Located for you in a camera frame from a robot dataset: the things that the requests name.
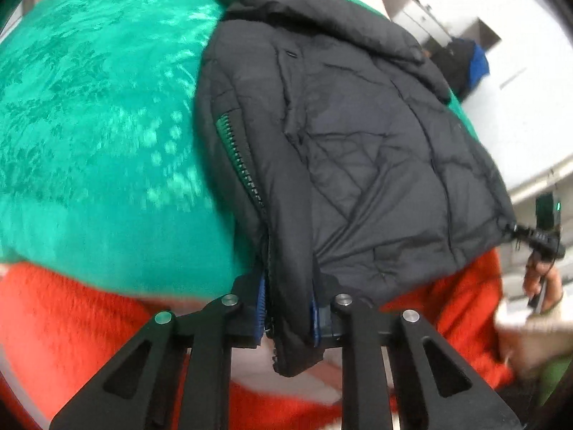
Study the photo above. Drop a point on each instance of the red fluffy blanket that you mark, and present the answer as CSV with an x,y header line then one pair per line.
x,y
67,322

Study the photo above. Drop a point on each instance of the white desk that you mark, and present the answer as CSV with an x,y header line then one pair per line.
x,y
416,18

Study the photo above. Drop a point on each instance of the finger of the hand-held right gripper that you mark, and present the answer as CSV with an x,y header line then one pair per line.
x,y
544,239

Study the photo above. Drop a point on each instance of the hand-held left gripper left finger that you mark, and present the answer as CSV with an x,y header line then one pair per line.
x,y
262,309

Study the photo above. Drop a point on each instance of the person's right forearm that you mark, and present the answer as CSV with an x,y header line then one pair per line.
x,y
523,340

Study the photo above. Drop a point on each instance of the white wardrobe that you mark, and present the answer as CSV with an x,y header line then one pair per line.
x,y
528,98

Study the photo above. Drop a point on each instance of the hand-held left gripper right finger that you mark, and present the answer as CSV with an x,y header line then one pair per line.
x,y
324,322

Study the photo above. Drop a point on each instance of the blue garment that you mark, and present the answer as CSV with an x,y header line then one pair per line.
x,y
480,65

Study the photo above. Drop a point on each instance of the person's right hand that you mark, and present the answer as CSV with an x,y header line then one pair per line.
x,y
553,286

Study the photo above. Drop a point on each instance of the green bed blanket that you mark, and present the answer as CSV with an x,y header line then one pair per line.
x,y
112,121

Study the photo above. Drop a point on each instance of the black puffer jacket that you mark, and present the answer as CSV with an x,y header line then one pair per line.
x,y
358,143

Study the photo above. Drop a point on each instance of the person's green trousers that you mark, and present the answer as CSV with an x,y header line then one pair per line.
x,y
553,380

